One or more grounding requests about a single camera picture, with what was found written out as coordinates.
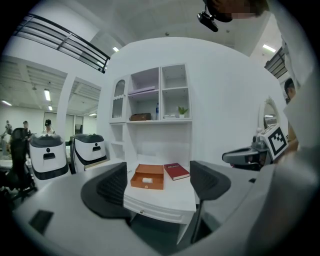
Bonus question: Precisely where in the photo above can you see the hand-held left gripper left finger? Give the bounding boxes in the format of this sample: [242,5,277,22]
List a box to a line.
[80,161,131,219]

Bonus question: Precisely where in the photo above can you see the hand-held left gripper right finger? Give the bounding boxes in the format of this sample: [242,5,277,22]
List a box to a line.
[189,160,232,201]

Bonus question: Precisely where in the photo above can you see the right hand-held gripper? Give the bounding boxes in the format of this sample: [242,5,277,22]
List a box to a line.
[221,123,289,172]

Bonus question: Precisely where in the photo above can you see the orange cardboard box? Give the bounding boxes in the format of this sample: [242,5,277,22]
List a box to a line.
[129,163,165,191]

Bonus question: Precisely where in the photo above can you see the person's right forearm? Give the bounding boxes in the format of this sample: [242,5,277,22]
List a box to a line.
[286,121,300,152]

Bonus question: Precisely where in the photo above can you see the red hardcover book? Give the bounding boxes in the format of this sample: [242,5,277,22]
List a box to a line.
[163,162,191,182]

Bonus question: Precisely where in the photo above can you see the white framed oval mirror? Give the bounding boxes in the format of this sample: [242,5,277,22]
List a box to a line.
[262,95,281,131]

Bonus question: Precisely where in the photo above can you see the white and black machine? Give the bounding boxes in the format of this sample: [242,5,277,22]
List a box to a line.
[29,134,70,181]
[69,133,108,174]

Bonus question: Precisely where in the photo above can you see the white desk with drawer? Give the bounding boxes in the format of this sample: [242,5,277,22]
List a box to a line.
[83,152,201,246]

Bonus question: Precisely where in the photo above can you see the white shelf cabinet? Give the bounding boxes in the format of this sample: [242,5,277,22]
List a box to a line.
[108,63,194,162]

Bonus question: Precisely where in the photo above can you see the small potted green plant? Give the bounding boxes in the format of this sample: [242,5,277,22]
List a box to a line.
[177,105,189,119]

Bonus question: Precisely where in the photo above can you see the brown leather bag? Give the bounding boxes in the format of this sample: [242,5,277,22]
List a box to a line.
[129,112,152,122]

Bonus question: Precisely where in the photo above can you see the person's white shirt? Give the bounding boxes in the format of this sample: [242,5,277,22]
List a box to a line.
[268,0,320,161]

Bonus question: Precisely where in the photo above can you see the black metal railing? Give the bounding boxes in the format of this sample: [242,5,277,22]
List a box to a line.
[13,13,111,74]

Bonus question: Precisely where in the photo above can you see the black head-mounted camera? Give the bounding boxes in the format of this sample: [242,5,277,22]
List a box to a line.
[196,10,219,33]

